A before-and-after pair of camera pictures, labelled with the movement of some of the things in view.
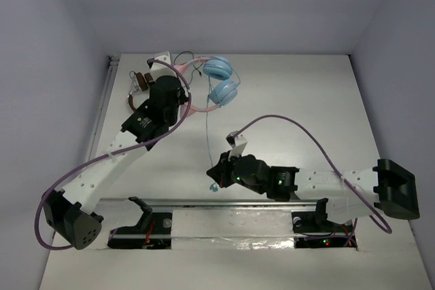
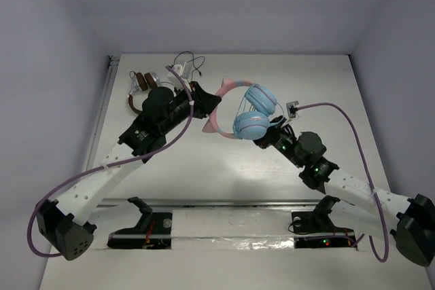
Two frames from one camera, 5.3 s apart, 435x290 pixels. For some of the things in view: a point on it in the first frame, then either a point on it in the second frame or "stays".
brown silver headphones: (139, 82) stays
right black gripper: (222, 169) to (271, 135)
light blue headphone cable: (213, 187) to (254, 109)
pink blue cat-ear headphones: (223, 91) to (260, 102)
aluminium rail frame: (107, 99) stays
